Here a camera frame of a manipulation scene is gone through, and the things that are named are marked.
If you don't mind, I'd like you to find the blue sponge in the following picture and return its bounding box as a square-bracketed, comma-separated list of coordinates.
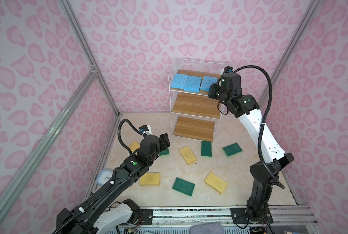
[200, 76, 218, 92]
[184, 76, 202, 93]
[170, 73, 188, 89]

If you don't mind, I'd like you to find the small yellow sponge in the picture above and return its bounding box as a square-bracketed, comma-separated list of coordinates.
[129, 141, 140, 153]

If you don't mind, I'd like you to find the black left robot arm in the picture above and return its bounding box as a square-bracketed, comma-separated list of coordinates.
[54, 133, 171, 234]

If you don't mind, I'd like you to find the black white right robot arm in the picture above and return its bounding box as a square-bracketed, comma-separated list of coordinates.
[208, 72, 294, 223]

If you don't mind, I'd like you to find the green scouring pad left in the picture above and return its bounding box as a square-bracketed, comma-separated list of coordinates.
[159, 148, 170, 157]

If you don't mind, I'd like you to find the green scouring pad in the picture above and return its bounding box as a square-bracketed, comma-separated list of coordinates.
[159, 148, 170, 157]
[172, 177, 195, 197]

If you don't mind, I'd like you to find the green sponge middle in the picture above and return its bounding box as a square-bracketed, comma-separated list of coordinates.
[201, 141, 213, 157]

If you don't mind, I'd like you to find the green sponge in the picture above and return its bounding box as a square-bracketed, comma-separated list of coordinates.
[201, 141, 213, 157]
[222, 143, 243, 157]

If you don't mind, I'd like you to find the green scouring pad front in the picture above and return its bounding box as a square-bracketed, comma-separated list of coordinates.
[172, 177, 195, 197]

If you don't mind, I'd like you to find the green sponge right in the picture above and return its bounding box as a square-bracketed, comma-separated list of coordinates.
[222, 143, 243, 157]

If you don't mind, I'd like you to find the light blue kitchen timer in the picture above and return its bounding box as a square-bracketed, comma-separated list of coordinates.
[96, 169, 113, 186]

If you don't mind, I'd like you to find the grey chair back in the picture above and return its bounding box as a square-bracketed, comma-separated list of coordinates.
[189, 222, 224, 234]

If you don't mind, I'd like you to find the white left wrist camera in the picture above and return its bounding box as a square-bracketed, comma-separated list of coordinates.
[139, 125, 152, 137]

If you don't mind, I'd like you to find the white wire wooden shelf rack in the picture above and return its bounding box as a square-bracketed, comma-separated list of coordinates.
[168, 58, 229, 142]

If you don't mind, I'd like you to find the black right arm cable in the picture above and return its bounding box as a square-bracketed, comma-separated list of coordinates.
[217, 65, 286, 189]

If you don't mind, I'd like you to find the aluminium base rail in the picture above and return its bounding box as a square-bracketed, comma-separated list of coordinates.
[65, 205, 324, 234]

